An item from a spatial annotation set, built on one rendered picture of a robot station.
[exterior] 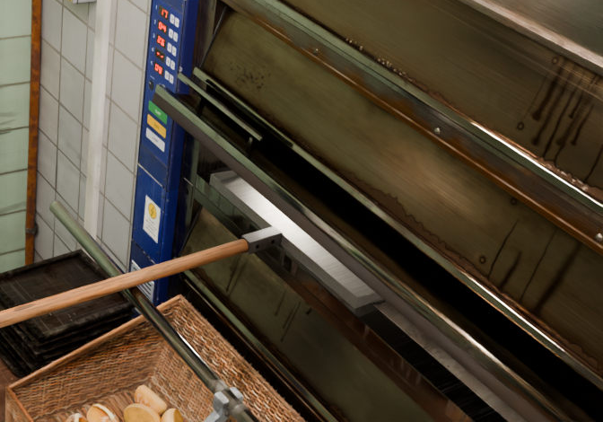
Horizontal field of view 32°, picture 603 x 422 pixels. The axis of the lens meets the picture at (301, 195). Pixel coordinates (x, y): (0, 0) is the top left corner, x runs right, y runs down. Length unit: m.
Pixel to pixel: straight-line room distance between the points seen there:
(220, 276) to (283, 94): 0.55
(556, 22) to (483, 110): 0.20
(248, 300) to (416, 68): 0.85
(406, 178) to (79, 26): 1.33
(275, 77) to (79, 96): 0.97
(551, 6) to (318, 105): 0.63
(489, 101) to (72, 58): 1.61
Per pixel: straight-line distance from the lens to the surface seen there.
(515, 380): 1.69
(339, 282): 2.22
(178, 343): 2.05
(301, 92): 2.19
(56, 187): 3.37
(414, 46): 1.89
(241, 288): 2.51
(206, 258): 2.24
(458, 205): 1.89
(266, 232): 2.33
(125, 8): 2.77
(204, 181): 2.56
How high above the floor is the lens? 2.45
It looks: 30 degrees down
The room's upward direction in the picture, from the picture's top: 10 degrees clockwise
